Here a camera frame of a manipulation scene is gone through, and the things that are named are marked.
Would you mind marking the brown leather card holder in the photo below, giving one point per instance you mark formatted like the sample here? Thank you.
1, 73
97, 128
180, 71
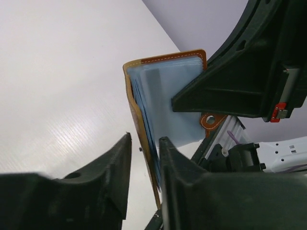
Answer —
151, 83

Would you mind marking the aluminium rail frame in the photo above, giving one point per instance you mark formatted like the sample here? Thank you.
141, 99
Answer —
230, 133

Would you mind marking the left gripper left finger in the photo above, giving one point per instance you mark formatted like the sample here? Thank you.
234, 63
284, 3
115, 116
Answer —
94, 197

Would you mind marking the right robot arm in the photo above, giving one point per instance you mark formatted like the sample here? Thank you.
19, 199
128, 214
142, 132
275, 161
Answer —
254, 157

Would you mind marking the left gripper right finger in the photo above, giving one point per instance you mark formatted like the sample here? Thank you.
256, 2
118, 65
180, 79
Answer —
194, 199

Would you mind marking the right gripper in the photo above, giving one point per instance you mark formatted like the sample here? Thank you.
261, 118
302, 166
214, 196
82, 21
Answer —
261, 68

